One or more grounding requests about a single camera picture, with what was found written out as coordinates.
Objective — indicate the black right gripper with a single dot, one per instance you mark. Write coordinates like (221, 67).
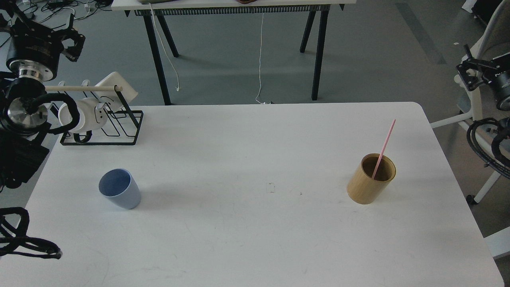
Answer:
(495, 73)

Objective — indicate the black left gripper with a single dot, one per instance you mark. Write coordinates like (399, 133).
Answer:
(35, 49)

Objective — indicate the blue cup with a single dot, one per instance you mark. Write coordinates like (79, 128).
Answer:
(120, 188)

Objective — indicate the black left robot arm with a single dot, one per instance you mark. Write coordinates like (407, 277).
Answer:
(24, 122)

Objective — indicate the white office chair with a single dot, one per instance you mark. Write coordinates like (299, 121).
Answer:
(493, 43)

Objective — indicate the white mug on rack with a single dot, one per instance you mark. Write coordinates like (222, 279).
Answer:
(92, 115)

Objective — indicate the white background table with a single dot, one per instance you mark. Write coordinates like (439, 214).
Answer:
(231, 24)

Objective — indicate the bamboo cylinder holder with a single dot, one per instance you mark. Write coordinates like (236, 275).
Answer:
(370, 178)

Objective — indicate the black wire dish rack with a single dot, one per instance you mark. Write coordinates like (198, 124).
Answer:
(122, 127)

